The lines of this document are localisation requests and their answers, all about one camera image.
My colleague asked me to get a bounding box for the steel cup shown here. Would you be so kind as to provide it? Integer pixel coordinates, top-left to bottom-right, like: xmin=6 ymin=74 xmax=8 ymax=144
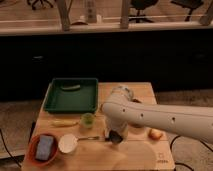
xmin=109 ymin=130 xmax=123 ymax=144

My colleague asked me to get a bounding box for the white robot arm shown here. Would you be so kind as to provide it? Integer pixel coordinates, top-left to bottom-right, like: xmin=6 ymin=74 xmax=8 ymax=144
xmin=101 ymin=86 xmax=213 ymax=144

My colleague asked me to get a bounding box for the green plastic tray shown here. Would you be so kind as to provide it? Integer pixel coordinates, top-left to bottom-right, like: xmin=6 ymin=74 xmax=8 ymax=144
xmin=43 ymin=78 xmax=98 ymax=114

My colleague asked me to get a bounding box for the green cucumber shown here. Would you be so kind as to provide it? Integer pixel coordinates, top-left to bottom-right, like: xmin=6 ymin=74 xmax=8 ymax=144
xmin=60 ymin=84 xmax=81 ymax=91

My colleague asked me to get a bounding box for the green plastic cup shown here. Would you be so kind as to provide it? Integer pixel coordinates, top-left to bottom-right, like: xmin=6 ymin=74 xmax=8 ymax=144
xmin=80 ymin=113 xmax=95 ymax=129

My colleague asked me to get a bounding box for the yellow banana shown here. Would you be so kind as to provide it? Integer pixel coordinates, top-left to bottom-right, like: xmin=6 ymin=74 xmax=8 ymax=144
xmin=51 ymin=120 xmax=78 ymax=127

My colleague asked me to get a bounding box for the yellow apple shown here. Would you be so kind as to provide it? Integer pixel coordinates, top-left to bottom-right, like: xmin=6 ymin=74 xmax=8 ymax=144
xmin=148 ymin=128 xmax=163 ymax=140

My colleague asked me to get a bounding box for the office chair centre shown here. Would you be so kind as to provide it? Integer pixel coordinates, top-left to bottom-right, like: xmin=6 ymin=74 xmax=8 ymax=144
xmin=129 ymin=0 xmax=158 ymax=23

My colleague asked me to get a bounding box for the office chair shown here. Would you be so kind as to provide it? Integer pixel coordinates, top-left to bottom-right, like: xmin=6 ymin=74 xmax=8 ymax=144
xmin=171 ymin=0 xmax=204 ymax=21
xmin=129 ymin=0 xmax=158 ymax=23
xmin=26 ymin=0 xmax=54 ymax=11

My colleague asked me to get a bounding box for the blue sponge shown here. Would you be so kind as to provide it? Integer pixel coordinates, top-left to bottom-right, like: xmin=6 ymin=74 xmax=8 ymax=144
xmin=35 ymin=135 xmax=54 ymax=161

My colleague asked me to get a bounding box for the orange bowl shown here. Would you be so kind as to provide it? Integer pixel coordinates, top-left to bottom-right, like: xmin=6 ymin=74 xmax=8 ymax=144
xmin=26 ymin=133 xmax=58 ymax=167

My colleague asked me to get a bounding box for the office chair left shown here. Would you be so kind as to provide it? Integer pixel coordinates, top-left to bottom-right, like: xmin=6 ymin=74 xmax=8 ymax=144
xmin=26 ymin=0 xmax=54 ymax=11

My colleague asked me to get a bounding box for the office chair right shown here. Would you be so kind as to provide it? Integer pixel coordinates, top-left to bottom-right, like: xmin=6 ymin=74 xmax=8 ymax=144
xmin=171 ymin=0 xmax=204 ymax=21

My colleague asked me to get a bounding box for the white ladle with handle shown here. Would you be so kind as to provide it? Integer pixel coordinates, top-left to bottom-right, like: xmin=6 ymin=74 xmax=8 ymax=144
xmin=58 ymin=134 xmax=99 ymax=154

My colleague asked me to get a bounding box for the black cable right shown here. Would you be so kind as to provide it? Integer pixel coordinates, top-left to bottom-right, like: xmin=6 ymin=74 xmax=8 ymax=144
xmin=169 ymin=134 xmax=213 ymax=171

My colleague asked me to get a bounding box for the black cable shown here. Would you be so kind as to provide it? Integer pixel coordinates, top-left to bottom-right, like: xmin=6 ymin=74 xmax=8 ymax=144
xmin=0 ymin=128 xmax=22 ymax=169
xmin=169 ymin=134 xmax=213 ymax=171

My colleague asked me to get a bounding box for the black cable left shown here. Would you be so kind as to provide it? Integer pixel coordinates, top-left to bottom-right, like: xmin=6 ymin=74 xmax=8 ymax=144
xmin=0 ymin=128 xmax=22 ymax=169

